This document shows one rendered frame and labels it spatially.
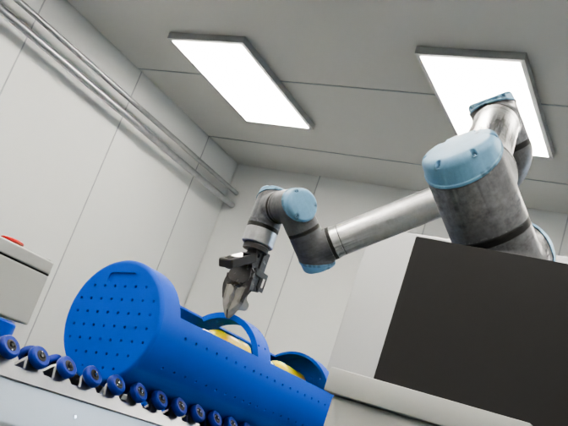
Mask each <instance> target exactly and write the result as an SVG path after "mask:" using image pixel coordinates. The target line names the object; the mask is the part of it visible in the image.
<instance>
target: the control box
mask: <svg viewBox="0 0 568 426"><path fill-rule="evenodd" d="M53 266H54V263H53V262H51V261H50V260H49V259H45V258H43V257H41V256H40V255H38V254H35V253H33V252H31V251H29V250H28V249H26V248H23V247H21V246H19V245H18V244H16V243H13V242H11V241H9V240H7V239H6V238H3V237H0V317H3V318H5V319H8V320H12V321H15V322H19V323H21V324H24V325H28V324H29V322H30V318H31V316H32V314H33V312H34V310H35V307H36V305H37V302H38V300H39V298H40V295H41V293H42V290H43V288H44V286H45V284H46V281H47V277H48V276H49V274H50V273H51V271H52V267H53Z"/></svg>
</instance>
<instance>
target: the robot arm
mask: <svg viewBox="0 0 568 426"><path fill-rule="evenodd" d="M468 111H469V116H470V117H471V118H472V126H471V128H470V129H469V131H468V132H466V133H463V134H459V135H457V136H454V137H452V138H450V139H448V140H446V141H445V143H442V144H438V145H436V146H435V147H434V148H432V149H431V150H430V151H428V152H427V153H426V155H425V156H424V157H423V161H422V166H423V171H424V177H425V180H426V182H427V183H428V185H429V188H426V189H424V190H422V191H419V192H417V193H415V194H411V195H409V196H407V197H405V198H402V199H399V200H396V201H394V202H391V203H389V204H387V205H383V206H381V207H379V208H377V209H374V210H371V211H369V212H366V213H364V214H362V215H360V216H356V217H353V218H352V219H349V220H347V221H344V222H341V223H339V224H336V225H334V226H332V227H327V228H324V229H321V227H320V224H319V223H318V221H317V218H316V216H315V213H316V211H317V202H316V199H315V197H314V196H313V194H312V193H311V192H310V191H308V190H307V189H305V188H289V189H284V188H280V187H277V186H273V185H271V186H269V185H266V186H264V187H262V188H261V189H260V191H259V193H258V194H257V196H256V200H255V203H254V208H253V209H252V212H251V215H250V217H249V219H248V224H247V226H246V229H245V231H244V234H243V238H242V240H243V241H244V243H243V248H244V249H246V250H248V251H247V252H241V253H237V254H231V255H227V256H224V257H220V258H219V266H220V267H225V268H227V269H230V270H229V272H227V276H226V277H225V279H224V282H223V284H222V297H223V299H222V302H223V309H224V314H225V317H226V318H228V319H230V318H231V317H232V316H233V315H234V314H235V313H236V312H237V311H238V310H243V311H245V310H247V309H248V307H249V303H248V301H247V296H248V295H249V294H250V293H251V292H261V293H262V292H263V290H264V287H265V283H266V281H267V278H268V276H267V275H266V274H265V273H264V272H265V268H266V266H267V263H268V260H269V258H270V255H269V254H268V251H271V250H273V248H274V245H275V242H276V239H277V235H278V233H279V231H280V228H281V224H282V225H283V227H284V229H285V231H286V234H287V236H288V237H289V240H290V242H291V244H292V247H293V249H294V251H295V254H296V255H297V257H298V263H299V264H300V265H301V266H302V268H303V271H304V272H305V273H308V274H316V273H320V272H323V271H326V270H329V269H330V268H332V267H333V266H334V265H335V264H336V259H340V258H341V257H342V256H344V255H347V254H350V253H352V252H355V251H358V250H359V249H363V248H366V247H368V246H370V245H372V244H375V243H378V242H381V241H383V240H386V239H387V238H391V237H394V236H396V235H398V234H401V233H403V232H406V231H409V230H411V229H413V228H416V227H420V226H422V225H424V224H426V223H429V222H431V221H435V220H437V219H440V218H442V220H443V222H444V224H445V228H446V231H447V232H448V235H449V237H450V240H451V242H452V243H458V244H462V245H467V246H472V247H477V248H481V249H490V250H495V251H500V252H505V253H509V254H518V255H523V256H527V257H533V258H537V259H546V260H551V261H556V257H555V251H554V245H553V244H552V242H551V240H550V238H549V236H548V235H547V234H546V233H545V231H544V230H543V229H541V228H540V227H538V226H537V225H535V224H534V223H532V222H531V220H530V217H529V215H528V213H527V208H526V206H525V204H524V201H523V199H522V195H521V193H520V190H519V187H520V185H521V184H522V182H523V181H524V179H525V177H526V175H527V174H528V171H529V168H530V166H531V163H532V159H533V145H532V142H531V140H530V139H529V136H528V134H527V130H526V128H525V125H524V122H523V120H522V116H521V114H520V112H519V109H518V106H517V104H516V99H515V98H514V96H513V94H512V93H511V92H510V91H506V92H503V93H500V94H498V95H496V96H492V97H490V98H487V99H484V100H482V101H478V102H476V103H473V104H472V105H470V106H469V108H468ZM263 279H265V283H264V285H263V287H262V288H261V284H262V281H263ZM234 285H235V286H234Z"/></svg>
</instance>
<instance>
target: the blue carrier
mask: <svg viewBox="0 0 568 426"><path fill-rule="evenodd" d="M224 325H241V326H242V327H243V328H244V329H245V331H246V332H247V334H248V337H249V339H250V341H251V342H250V341H247V340H245V339H243V338H242V337H241V336H238V335H236V334H234V333H232V332H231V331H229V330H227V329H225V328H223V327H222V326H224ZM203 329H206V330H222V331H223V332H225V333H227V334H228V335H230V336H233V337H235V338H237V339H238V340H240V341H243V342H245V343H247V344H248V345H249V346H250V348H251V353H250V352H247V351H245V350H243V349H242V348H240V347H237V346H235V345H233V344H231V343H230V342H228V341H225V340H223V339H221V338H220V337H218V336H215V335H213V334H211V333H210V332H208V331H206V330H203ZM63 341H64V350H65V353H66V356H69V357H70V358H72V359H73V360H74V362H75V364H76V368H77V372H76V374H77V375H78V376H79V377H80V376H81V375H82V373H83V370H84V368H86V367H87V366H90V365H93V366H95V367H97V368H98V369H99V371H100V372H101V378H102V380H101V384H100V386H103V387H105V384H106V383H107V379H108V377H109V376H111V375H113V374H118V375H119V376H121V377H122V379H123V381H124V383H125V392H124V393H123V394H125V395H127V394H128V392H129V389H130V386H131V385H132V384H134V383H136V382H139V383H141V384H142V385H143V386H144V387H145V389H146V391H147V399H146V400H145V401H147V402H149V399H150V398H151V394H152V393H153V392H154V391H158V390H160V391H162V392H163V393H164V394H165V395H166V397H167V407H166V408H167V409H168V408H169V407H170V406H171V402H172V400H173V399H174V398H176V397H180V398H182V399H183V400H184V402H185V404H186V406H187V413H186V414H185V415H187V416H188V412H189V409H190V408H191V406H193V405H194V404H199V405H200V406H201V407H202V408H203V410H204V412H205V419H206V418H207V414H208V413H209V412H210V411H213V410H215V411H217V412H218V413H219V414H220V416H221V421H222V423H221V425H222V424H223V423H224V419H225V418H227V417H233V418H234V419H235V420H236V422H237V424H238V426H239V425H240V424H241V423H243V422H247V423H249V424H250V426H324V423H325V419H326V416H327V413H328V410H329V407H330V403H331V399H332V397H333V395H332V394H331V393H329V392H327V391H325V390H324V388H325V383H326V381H327V378H328V375H329V371H328V370H327V369H326V367H325V366H324V365H323V364H322V363H320V362H318V361H317V360H315V359H313V358H311V357H310V356H308V355H306V354H304V353H301V352H281V353H278V354H276V355H275V354H273V353H271V352H270V349H269V347H268V344H267V341H266V339H265V338H264V336H263V334H262V333H261V332H260V331H259V329H258V328H256V327H255V326H254V325H252V324H250V323H249V322H248V321H246V320H244V319H242V318H240V317H238V316H236V315H233V316H232V317H231V318H230V319H228V318H226V317H225V314H224V312H218V313H212V314H207V315H205V316H203V317H202V316H200V315H198V314H196V313H194V312H192V311H191V310H189V309H186V308H185V307H183V306H181V305H180V302H179V298H178V294H177V291H176V289H175V287H174V286H173V284H172V283H171V282H170V280H169V279H168V278H167V277H166V276H164V275H163V274H162V273H160V272H158V271H157V270H154V269H152V268H150V267H149V266H148V265H145V264H143V263H140V262H138V261H133V260H124V261H119V262H116V263H113V264H110V265H108V266H106V267H104V268H102V269H101V270H99V271H98V272H96V273H95V274H94V275H93V276H92V277H91V278H90V279H89V280H88V281H87V282H86V283H85V284H84V285H83V286H82V288H81V289H80V290H79V292H78V294H77V295H76V297H75V299H74V301H73V303H72V305H71V307H70V309H69V311H68V316H67V319H66V323H65V327H64V337H63ZM273 360H277V361H281V362H283V363H285V364H286V365H288V366H290V367H291V368H293V369H295V370H297V371H298V372H299V373H301V374H303V376H304V377H305V380H306V381H305V380H302V379H300V378H298V377H297V376H295V375H293V374H290V373H288V372H287V371H285V370H283V369H280V368H278V367H276V366H275V365H274V364H272V363H270V361H273ZM204 421H205V420H204Z"/></svg>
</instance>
